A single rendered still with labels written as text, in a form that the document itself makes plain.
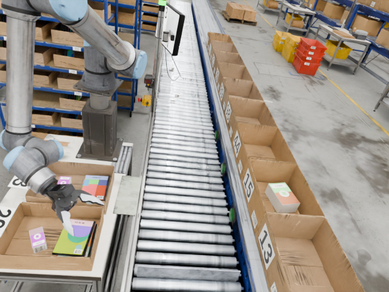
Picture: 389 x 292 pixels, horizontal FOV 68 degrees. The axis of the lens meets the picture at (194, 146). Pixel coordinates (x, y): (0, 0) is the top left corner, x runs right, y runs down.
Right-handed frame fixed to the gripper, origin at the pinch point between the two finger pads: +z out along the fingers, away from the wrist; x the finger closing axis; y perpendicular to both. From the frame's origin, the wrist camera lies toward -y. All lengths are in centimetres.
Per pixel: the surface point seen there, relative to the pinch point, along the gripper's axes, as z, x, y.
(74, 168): -33, -36, 54
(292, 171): 65, -95, -2
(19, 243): -20, 11, 47
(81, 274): 10.5, 6.8, 35.1
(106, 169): -19, -45, 48
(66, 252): -0.5, 4.3, 34.9
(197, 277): 51, -19, 20
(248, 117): 30, -156, 34
